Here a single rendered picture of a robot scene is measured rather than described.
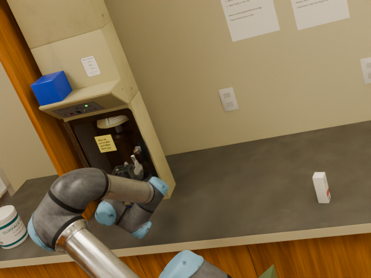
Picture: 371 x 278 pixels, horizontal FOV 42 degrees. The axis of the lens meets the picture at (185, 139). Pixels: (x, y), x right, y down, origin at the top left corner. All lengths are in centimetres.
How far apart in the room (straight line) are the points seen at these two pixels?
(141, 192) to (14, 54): 77
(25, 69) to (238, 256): 110
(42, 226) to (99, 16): 82
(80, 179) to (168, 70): 104
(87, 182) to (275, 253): 77
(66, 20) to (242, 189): 94
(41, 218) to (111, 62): 72
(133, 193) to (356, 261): 81
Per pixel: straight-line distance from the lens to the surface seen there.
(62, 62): 195
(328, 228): 170
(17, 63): 200
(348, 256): 182
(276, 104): 226
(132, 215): 171
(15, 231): 229
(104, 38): 184
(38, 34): 196
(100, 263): 133
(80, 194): 137
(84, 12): 184
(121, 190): 150
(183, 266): 119
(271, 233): 173
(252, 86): 224
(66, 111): 196
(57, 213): 138
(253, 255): 184
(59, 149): 210
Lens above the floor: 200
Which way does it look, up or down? 24 degrees down
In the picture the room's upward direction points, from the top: 20 degrees counter-clockwise
